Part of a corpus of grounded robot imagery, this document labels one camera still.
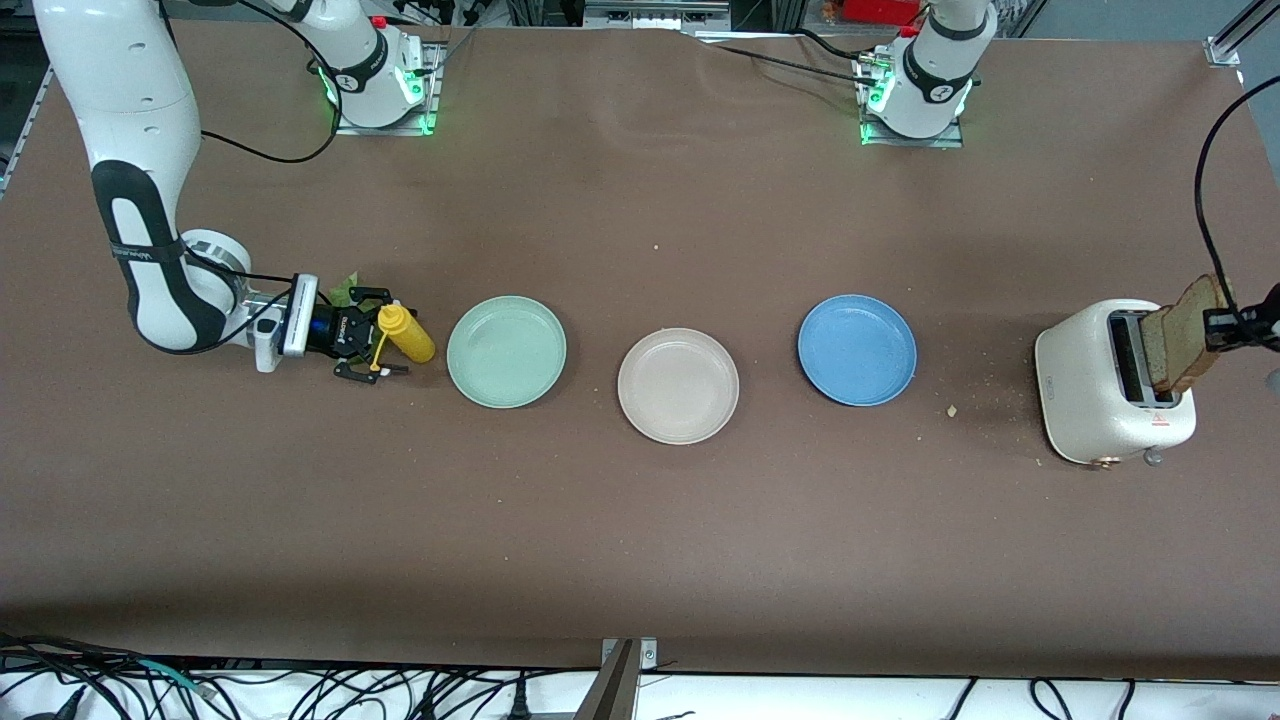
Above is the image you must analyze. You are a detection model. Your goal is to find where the yellow mustard squeeze bottle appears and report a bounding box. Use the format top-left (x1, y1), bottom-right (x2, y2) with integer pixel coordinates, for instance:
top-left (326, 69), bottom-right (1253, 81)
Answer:
top-left (372, 302), bottom-right (437, 373)

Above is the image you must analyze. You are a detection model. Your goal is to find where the brown bread slice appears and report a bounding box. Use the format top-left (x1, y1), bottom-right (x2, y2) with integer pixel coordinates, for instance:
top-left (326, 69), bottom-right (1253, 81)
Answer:
top-left (1140, 274), bottom-right (1233, 394)

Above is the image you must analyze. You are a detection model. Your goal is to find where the green round plate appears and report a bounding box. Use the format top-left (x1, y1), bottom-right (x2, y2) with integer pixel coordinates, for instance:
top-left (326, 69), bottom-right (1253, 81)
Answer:
top-left (446, 295), bottom-right (568, 410)

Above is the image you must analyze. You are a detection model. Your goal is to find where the beige round plate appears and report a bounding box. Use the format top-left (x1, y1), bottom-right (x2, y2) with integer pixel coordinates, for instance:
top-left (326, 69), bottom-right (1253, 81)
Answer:
top-left (617, 327), bottom-right (741, 446)

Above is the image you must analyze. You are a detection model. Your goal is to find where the blue round plate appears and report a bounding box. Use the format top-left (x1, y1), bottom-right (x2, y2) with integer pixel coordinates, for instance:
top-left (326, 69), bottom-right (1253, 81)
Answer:
top-left (797, 293), bottom-right (918, 408)

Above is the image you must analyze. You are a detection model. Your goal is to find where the white toaster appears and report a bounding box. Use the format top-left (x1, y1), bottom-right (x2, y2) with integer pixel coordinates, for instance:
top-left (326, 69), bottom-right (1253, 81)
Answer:
top-left (1034, 298), bottom-right (1198, 469)

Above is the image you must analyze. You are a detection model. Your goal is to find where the aluminium table edge profile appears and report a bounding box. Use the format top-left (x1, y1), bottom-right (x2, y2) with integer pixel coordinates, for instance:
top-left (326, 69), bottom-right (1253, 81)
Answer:
top-left (0, 65), bottom-right (51, 196)

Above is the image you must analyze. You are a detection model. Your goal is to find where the red box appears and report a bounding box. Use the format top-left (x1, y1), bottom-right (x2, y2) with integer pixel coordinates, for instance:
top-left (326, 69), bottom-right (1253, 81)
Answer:
top-left (822, 0), bottom-right (923, 27)

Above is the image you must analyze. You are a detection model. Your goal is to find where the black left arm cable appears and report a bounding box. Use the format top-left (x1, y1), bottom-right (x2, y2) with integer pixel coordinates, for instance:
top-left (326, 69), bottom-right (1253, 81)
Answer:
top-left (1192, 75), bottom-right (1280, 316)

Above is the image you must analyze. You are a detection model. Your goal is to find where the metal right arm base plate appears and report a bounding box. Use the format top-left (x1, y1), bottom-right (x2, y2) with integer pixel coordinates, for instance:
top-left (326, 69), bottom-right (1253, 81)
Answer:
top-left (332, 40), bottom-right (439, 137)

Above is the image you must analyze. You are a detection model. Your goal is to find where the aluminium profile with corner bracket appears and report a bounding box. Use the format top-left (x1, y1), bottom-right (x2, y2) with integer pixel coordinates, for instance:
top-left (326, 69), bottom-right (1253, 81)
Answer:
top-left (1205, 0), bottom-right (1280, 69)

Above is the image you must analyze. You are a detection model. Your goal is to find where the teal cable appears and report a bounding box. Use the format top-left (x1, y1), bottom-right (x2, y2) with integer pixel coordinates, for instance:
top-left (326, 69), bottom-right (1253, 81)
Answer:
top-left (135, 656), bottom-right (216, 698)

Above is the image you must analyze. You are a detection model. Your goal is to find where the grey metal frame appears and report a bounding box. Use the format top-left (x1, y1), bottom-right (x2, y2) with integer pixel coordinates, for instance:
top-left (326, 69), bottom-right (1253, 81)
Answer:
top-left (583, 0), bottom-right (733, 33)

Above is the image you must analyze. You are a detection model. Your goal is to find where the metal table edge bracket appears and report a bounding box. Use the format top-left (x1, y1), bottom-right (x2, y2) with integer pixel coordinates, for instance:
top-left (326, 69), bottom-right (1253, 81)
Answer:
top-left (573, 637), bottom-right (659, 720)

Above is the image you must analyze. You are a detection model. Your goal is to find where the tangled black cable bundle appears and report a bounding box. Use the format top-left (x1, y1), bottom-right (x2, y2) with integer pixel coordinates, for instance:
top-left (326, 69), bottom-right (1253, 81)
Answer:
top-left (0, 632), bottom-right (601, 720)

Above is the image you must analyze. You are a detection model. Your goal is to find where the black table cable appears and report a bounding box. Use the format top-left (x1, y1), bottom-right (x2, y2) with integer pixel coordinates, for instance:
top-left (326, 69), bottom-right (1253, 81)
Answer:
top-left (790, 28), bottom-right (881, 66)
top-left (690, 35), bottom-right (881, 89)

